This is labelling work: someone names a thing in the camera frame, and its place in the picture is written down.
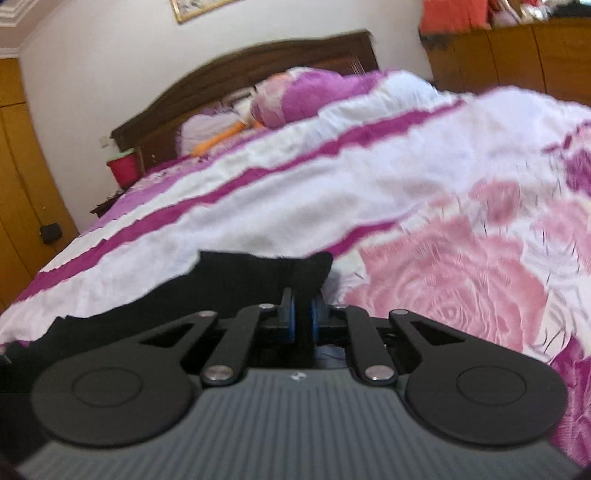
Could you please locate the red container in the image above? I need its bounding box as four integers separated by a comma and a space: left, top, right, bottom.
106, 148, 142, 190

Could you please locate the black small garment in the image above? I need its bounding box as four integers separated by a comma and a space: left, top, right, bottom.
0, 249, 334, 398

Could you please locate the pink purple floral blanket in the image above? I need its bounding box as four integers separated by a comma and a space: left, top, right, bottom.
0, 67, 591, 468

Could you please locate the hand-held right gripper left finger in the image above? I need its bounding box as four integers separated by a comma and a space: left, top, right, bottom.
139, 287, 297, 387

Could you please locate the orange white plush toy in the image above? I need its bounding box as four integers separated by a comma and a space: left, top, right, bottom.
191, 99, 262, 156

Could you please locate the framed wall picture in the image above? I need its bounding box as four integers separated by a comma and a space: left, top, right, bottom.
170, 0, 245, 25

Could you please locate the dark wooden headboard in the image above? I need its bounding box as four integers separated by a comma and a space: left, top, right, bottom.
111, 30, 379, 175

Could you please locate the purple floral pillow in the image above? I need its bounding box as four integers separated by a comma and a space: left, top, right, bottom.
252, 68, 370, 130

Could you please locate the cream orange curtain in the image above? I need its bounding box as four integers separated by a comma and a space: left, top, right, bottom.
421, 0, 493, 34

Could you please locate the light purple pillow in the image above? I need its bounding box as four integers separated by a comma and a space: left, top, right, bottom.
178, 104, 247, 155

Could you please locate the wooden dresser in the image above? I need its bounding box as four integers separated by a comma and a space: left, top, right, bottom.
419, 18, 591, 108

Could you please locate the wooden wardrobe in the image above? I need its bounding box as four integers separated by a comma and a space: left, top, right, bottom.
0, 58, 80, 311

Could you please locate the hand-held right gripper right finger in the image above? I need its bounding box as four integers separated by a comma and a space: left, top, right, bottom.
310, 295, 465, 387

